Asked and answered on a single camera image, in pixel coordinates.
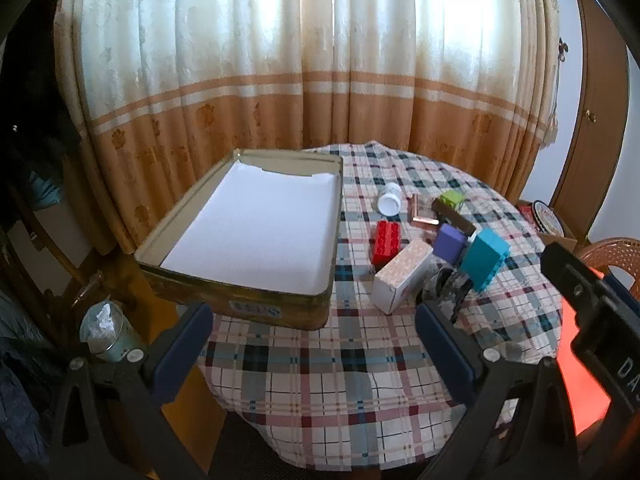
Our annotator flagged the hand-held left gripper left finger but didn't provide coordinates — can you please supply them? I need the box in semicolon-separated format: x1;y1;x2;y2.
47;301;216;480

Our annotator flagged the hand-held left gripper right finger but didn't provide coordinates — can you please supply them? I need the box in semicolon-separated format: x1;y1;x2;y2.
414;301;581;480

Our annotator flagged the black patterned hair clip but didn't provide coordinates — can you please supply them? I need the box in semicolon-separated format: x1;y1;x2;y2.
421;266;473;323

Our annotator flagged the white power adapter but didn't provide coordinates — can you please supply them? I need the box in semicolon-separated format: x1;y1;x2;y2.
373;238;435;315

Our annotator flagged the gold metal tin box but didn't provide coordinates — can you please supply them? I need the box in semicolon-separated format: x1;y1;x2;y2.
134;148;345;332

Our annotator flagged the teal toy brick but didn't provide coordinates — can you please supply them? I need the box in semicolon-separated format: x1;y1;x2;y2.
459;228;512;293

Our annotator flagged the purple cube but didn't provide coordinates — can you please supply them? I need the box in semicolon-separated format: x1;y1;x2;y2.
431;223;468;266

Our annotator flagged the red toy brick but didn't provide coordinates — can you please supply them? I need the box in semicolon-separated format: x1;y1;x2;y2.
371;220;403;267

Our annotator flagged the brown wooden comb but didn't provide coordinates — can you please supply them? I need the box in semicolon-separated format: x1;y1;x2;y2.
431;198;478;237

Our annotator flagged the white plastic bottle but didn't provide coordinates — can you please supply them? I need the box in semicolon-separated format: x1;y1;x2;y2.
377;182;402;217

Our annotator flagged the brown wicker chair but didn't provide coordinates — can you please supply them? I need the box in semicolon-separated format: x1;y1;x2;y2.
577;237;640;281

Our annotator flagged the trash bin with tissue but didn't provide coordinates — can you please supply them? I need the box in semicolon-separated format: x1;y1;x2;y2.
79;299;146;364

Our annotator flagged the brown cardboard box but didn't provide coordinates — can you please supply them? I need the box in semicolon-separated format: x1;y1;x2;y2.
515;199;578;253

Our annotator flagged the plaid tablecloth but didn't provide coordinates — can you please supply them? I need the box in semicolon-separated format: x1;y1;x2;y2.
197;141;565;472

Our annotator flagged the round cookie tin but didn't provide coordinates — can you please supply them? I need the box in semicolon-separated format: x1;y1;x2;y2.
531;200;576;239

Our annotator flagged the white paper liner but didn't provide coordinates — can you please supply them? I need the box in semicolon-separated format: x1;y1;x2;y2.
160;159;340;293

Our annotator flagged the brown wooden furniture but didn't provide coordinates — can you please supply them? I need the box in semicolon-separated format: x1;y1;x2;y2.
0;195;141;356

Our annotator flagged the brown wooden door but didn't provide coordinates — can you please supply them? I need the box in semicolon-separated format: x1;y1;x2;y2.
547;0;631;243

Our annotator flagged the teal cloth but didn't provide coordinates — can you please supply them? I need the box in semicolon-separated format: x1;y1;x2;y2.
27;170;63;211

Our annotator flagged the curtain tassel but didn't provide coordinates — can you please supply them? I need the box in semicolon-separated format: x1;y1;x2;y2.
542;37;571;148

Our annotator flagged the dark hanging clothing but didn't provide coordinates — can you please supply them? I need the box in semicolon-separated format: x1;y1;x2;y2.
0;35;86;241

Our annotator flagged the cream and orange curtain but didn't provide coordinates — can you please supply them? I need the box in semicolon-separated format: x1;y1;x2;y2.
52;0;561;256

